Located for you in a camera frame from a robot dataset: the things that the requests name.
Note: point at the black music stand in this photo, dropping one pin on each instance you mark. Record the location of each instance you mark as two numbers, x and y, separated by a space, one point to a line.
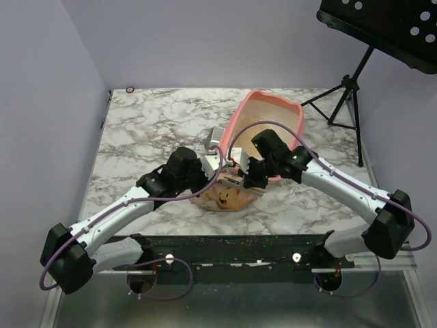
404 30

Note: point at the black table front rail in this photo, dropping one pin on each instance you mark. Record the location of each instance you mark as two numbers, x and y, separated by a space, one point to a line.
219 259

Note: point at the pink litter box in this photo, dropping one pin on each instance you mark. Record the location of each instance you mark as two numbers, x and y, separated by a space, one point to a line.
261 106

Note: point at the silver metal scoop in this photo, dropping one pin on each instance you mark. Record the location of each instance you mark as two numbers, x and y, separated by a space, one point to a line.
214 139

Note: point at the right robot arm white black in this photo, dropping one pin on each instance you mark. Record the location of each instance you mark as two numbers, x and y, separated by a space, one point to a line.
387 219

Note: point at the litter granules pile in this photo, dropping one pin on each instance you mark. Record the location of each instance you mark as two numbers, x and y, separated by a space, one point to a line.
252 126

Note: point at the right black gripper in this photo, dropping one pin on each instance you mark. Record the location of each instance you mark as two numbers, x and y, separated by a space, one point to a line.
251 175

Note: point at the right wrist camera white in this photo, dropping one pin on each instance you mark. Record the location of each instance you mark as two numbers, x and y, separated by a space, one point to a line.
237 157

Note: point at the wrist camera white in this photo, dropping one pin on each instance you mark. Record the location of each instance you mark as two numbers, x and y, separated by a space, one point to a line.
210 164
237 157

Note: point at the orange cat litter bag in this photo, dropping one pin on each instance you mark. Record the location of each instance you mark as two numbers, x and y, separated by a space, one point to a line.
222 198

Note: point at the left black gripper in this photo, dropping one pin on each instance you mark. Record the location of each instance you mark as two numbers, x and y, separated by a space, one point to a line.
198 166

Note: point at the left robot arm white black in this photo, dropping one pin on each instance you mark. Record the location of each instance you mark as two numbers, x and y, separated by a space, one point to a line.
71 256

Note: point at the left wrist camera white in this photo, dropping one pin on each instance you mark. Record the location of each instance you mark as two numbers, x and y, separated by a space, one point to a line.
210 164

